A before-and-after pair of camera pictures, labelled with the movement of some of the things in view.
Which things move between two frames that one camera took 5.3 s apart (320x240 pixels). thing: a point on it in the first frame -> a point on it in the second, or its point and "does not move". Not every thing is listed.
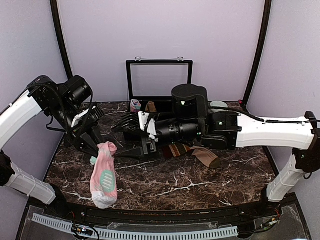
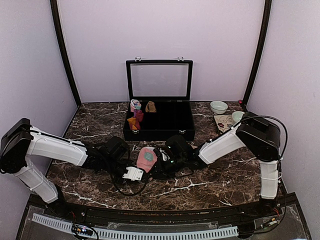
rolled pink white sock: x=135 y=105 does not move
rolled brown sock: x=150 y=107 does not move
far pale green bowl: x=218 y=103 does not move
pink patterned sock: x=103 y=180 -> x=146 y=158
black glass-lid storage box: x=153 y=80 does not move
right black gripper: x=147 y=142 -> x=161 y=172
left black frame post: x=59 y=34 does not move
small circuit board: x=76 y=228 does not move
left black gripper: x=79 y=135 -> x=127 y=181
